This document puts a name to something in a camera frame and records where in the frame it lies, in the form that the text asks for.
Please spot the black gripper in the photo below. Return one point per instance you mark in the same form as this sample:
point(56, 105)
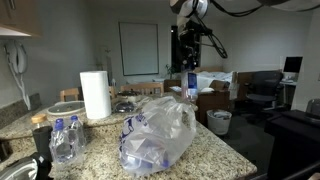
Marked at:
point(190, 41)

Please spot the water bottle blue label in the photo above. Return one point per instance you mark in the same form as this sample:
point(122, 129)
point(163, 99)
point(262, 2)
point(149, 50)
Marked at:
point(189, 85)

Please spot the white plastic shopping bag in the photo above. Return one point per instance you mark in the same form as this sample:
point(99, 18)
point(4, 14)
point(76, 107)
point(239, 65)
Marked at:
point(156, 137)

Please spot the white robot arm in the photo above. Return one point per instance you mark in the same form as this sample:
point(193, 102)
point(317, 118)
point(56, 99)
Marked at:
point(193, 12)

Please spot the pack of water bottles left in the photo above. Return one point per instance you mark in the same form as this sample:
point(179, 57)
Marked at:
point(67, 141)

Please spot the cardboard box with cloth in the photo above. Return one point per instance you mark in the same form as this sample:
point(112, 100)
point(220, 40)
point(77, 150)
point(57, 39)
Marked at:
point(216, 90)

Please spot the white waste basket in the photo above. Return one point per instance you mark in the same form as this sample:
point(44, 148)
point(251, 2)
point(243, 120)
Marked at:
point(218, 121)

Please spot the black office chair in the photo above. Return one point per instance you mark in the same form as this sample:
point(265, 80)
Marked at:
point(264, 88)

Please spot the computer monitor on desk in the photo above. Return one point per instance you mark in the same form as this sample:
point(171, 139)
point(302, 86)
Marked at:
point(292, 67)

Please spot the white paper towel roll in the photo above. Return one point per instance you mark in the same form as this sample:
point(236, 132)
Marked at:
point(96, 94)

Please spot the wooden chair back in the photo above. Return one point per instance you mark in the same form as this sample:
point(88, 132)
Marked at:
point(69, 92)

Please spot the round glass lid bowl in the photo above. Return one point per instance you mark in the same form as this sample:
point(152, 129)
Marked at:
point(66, 108)

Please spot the black cabinet right foreground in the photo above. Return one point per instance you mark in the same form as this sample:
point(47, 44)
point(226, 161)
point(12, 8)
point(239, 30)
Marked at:
point(296, 142)

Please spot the wooden upper cabinet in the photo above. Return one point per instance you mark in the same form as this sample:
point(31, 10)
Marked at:
point(19, 18)

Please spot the jar with wooden lid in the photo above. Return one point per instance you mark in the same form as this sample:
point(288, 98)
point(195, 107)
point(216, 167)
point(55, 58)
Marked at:
point(41, 131)

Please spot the white wall phone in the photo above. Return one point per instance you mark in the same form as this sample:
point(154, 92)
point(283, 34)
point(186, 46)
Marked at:
point(18, 64)

